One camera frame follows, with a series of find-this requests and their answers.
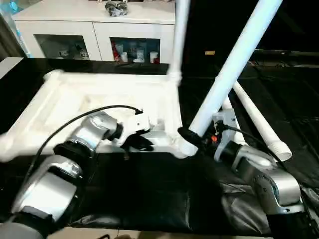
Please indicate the white plastic table top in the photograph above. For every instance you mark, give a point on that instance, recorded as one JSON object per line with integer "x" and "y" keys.
{"x": 75, "y": 99}

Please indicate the black work mat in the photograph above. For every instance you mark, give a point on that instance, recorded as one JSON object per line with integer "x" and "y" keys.
{"x": 30, "y": 79}

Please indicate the glossy black long bar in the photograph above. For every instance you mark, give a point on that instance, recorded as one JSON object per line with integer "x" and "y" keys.
{"x": 289, "y": 52}

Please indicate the white cabinet with glass doors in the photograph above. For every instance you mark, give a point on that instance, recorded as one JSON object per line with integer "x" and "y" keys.
{"x": 75, "y": 25}

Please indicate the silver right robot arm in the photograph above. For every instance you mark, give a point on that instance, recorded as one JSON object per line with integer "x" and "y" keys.
{"x": 269, "y": 179}

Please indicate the crumpled silver black object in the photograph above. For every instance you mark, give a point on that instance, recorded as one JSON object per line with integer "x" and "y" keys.
{"x": 116, "y": 8}

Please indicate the light blue plastic bottle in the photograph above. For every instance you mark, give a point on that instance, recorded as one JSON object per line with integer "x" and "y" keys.
{"x": 12, "y": 30}

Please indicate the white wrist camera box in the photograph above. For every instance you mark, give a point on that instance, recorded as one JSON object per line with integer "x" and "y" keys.
{"x": 135, "y": 124}
{"x": 225, "y": 119}

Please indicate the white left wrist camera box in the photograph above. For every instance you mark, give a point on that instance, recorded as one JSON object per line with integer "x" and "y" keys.
{"x": 135, "y": 124}

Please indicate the white plastic table leg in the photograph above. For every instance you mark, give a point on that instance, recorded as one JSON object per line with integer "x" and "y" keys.
{"x": 179, "y": 35}
{"x": 259, "y": 124}
{"x": 228, "y": 104}
{"x": 234, "y": 59}

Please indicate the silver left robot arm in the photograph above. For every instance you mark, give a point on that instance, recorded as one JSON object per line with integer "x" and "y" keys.
{"x": 89, "y": 132}

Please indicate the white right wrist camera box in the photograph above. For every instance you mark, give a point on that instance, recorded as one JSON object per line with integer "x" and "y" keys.
{"x": 225, "y": 119}

